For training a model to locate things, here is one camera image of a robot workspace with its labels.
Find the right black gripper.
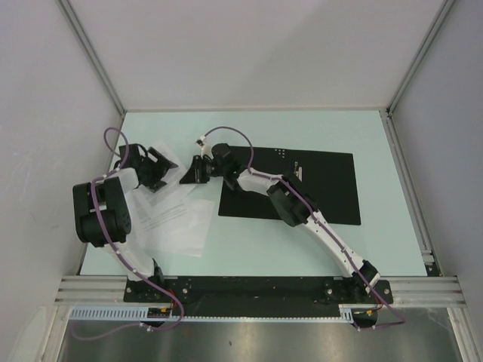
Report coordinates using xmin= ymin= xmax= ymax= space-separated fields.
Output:
xmin=180 ymin=155 xmax=226 ymax=186

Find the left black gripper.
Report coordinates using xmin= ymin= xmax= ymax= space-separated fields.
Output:
xmin=138 ymin=147 xmax=177 ymax=192

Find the printed paper sheet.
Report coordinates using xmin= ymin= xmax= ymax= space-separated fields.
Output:
xmin=133 ymin=189 xmax=189 ymax=232
xmin=118 ymin=141 xmax=193 ymax=202

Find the black clip folder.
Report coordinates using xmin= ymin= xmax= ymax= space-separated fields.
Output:
xmin=218 ymin=147 xmax=361 ymax=225

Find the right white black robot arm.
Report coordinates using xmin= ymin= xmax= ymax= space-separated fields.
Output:
xmin=180 ymin=138 xmax=380 ymax=302

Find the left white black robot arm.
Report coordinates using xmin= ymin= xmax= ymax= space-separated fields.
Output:
xmin=72 ymin=143 xmax=178 ymax=302

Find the bottom white paper sheet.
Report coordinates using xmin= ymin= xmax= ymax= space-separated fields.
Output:
xmin=141 ymin=200 xmax=215 ymax=257

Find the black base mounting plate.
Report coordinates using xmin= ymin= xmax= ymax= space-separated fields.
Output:
xmin=123 ymin=275 xmax=395 ymax=318

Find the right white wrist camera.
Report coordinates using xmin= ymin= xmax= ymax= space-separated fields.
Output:
xmin=195 ymin=136 xmax=211 ymax=157

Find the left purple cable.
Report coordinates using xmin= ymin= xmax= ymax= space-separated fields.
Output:
xmin=69 ymin=127 xmax=186 ymax=342

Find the purple cable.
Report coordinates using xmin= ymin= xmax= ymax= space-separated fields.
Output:
xmin=199 ymin=126 xmax=407 ymax=333
xmin=69 ymin=127 xmax=186 ymax=342

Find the left aluminium corner post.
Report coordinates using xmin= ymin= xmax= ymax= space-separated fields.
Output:
xmin=55 ymin=0 xmax=126 ymax=118

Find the aluminium corner post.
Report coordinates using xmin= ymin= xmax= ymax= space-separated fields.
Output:
xmin=55 ymin=0 xmax=126 ymax=118
xmin=386 ymin=0 xmax=458 ymax=117

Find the grey slotted cable duct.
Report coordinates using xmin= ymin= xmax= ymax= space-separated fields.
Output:
xmin=69 ymin=303 xmax=382 ymax=325

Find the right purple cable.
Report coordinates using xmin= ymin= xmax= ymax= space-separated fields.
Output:
xmin=199 ymin=126 xmax=407 ymax=333

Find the right aluminium side rail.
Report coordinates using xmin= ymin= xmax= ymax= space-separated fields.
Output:
xmin=380 ymin=109 xmax=444 ymax=277

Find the aluminium front frame rail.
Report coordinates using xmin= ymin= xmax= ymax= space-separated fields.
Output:
xmin=54 ymin=275 xmax=466 ymax=308

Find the right aluminium corner post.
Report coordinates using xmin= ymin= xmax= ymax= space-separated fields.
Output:
xmin=386 ymin=0 xmax=458 ymax=117

